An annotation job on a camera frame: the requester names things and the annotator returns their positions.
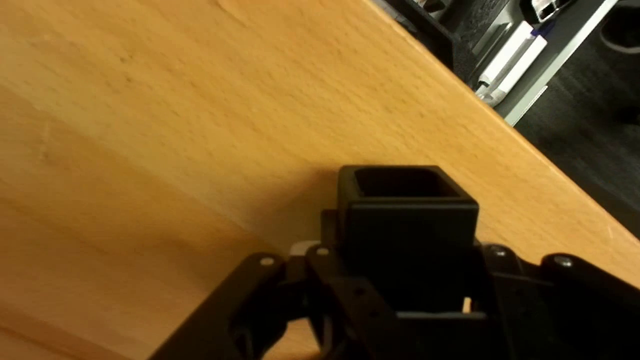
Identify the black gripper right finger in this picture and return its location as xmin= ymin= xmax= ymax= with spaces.
xmin=476 ymin=244 xmax=640 ymax=360

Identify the black square cup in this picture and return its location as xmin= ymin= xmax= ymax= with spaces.
xmin=319 ymin=165 xmax=479 ymax=316

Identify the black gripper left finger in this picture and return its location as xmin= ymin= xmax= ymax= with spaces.
xmin=148 ymin=244 xmax=396 ymax=360

